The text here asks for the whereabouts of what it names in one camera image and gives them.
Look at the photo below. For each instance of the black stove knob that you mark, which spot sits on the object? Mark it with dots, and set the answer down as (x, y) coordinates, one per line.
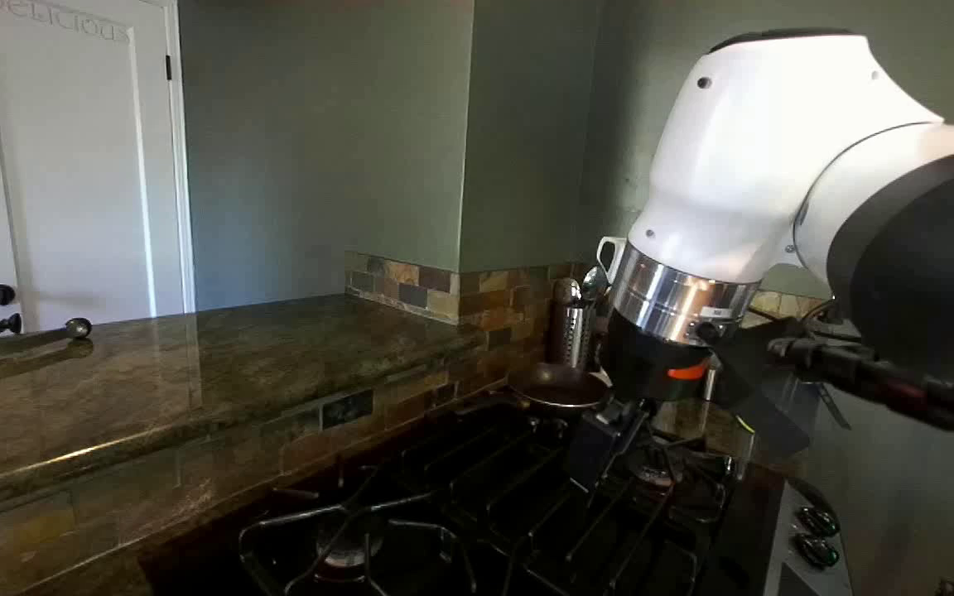
(817, 552)
(821, 519)

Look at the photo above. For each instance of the white panel door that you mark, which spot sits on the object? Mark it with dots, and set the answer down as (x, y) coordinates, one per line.
(69, 166)

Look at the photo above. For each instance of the dark counter wall outlet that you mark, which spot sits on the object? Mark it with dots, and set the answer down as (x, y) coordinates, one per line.
(347, 409)

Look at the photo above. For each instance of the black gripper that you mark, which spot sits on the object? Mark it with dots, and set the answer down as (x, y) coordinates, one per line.
(644, 365)

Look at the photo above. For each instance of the stone tile backsplash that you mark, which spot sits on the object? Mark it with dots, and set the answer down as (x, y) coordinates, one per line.
(422, 287)

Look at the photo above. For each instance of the black door hinge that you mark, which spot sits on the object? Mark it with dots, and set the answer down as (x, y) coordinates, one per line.
(168, 67)

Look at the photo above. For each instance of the black frying pan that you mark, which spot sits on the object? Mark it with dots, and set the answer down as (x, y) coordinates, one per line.
(565, 390)

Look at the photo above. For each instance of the silver metal canister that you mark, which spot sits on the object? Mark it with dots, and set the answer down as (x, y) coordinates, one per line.
(578, 325)

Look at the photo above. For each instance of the black gas stove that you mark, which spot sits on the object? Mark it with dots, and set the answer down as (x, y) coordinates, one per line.
(479, 519)

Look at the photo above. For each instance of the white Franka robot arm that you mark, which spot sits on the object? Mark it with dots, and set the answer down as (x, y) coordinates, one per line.
(764, 166)

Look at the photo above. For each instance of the black door knob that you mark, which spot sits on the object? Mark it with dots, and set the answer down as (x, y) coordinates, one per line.
(0, 295)

